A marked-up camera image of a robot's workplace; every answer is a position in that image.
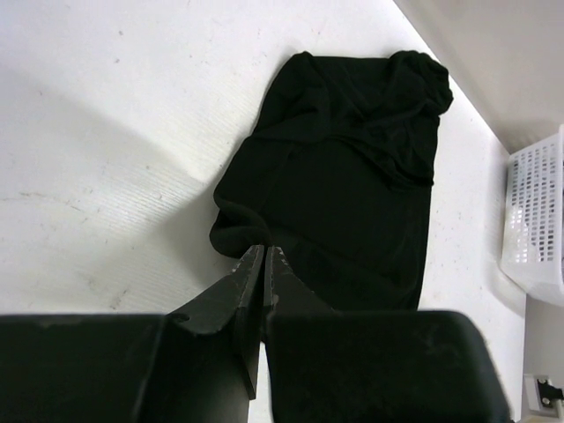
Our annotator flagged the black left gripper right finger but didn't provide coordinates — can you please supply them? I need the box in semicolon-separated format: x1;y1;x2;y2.
263;247;335;313

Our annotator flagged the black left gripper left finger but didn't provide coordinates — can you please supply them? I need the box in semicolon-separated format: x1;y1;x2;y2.
169;245;264;399

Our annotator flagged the black tank top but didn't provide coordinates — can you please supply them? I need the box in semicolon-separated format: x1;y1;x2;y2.
210;51;453;311

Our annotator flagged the white plastic basket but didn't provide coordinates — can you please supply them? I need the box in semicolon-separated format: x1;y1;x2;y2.
500;129;563;307

